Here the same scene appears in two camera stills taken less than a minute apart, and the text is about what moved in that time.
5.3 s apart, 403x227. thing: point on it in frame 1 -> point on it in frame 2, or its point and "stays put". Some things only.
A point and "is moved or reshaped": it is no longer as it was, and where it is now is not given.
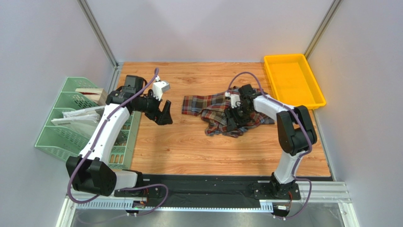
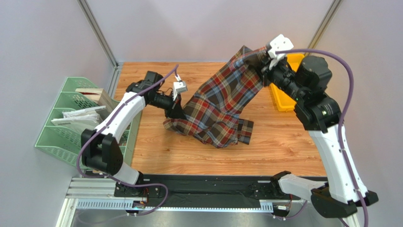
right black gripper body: (237, 112) -> (262, 65)
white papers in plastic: (86, 119) stays put
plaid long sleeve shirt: (212, 109) is moved or reshaped
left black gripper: (162, 117) -> (174, 109)
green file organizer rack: (70, 141) stays put
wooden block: (98, 95) stays put
